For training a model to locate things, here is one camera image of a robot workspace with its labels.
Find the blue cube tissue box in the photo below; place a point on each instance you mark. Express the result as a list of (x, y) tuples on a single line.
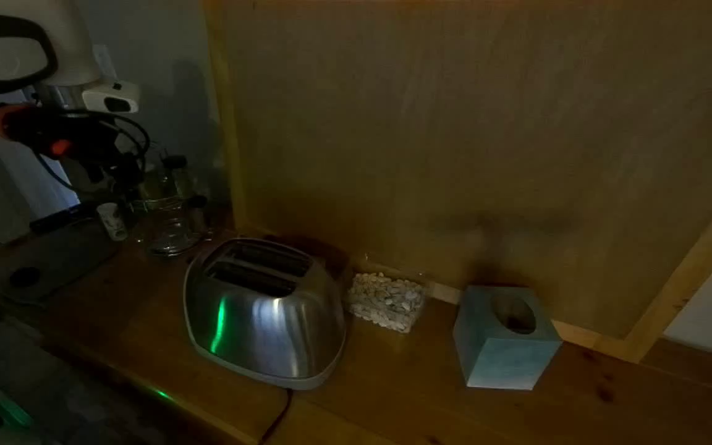
[(505, 338)]

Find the stainless steel toaster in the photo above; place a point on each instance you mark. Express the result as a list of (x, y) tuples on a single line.
[(264, 312)]

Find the dark-lidded spice jar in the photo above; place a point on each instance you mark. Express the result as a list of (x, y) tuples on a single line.
[(176, 175)]

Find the black flat tray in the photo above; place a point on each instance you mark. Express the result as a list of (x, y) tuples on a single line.
[(48, 261)]

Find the small white salt bottle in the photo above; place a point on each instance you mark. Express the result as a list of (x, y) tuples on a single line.
[(112, 222)]

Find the brown container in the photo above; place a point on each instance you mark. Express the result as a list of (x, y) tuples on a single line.
[(151, 187)]

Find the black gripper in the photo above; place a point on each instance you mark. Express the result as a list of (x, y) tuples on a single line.
[(111, 151)]

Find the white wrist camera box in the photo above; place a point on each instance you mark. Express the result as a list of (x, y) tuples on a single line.
[(112, 97)]

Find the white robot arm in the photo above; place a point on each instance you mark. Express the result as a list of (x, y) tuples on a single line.
[(12, 57)]

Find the large wooden board panel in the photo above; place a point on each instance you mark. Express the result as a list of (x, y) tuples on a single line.
[(488, 149)]

